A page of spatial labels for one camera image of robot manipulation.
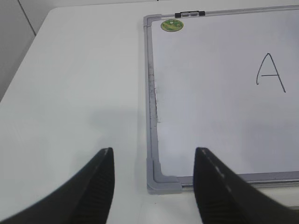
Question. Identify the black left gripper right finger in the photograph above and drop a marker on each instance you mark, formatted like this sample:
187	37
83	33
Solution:
223	197

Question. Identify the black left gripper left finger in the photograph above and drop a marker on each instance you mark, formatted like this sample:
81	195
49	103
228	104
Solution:
84	199

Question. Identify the round green magnet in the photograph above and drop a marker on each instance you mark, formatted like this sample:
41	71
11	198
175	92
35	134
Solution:
172	25

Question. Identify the white board with grey frame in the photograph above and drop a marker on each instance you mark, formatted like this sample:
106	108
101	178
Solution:
227	81

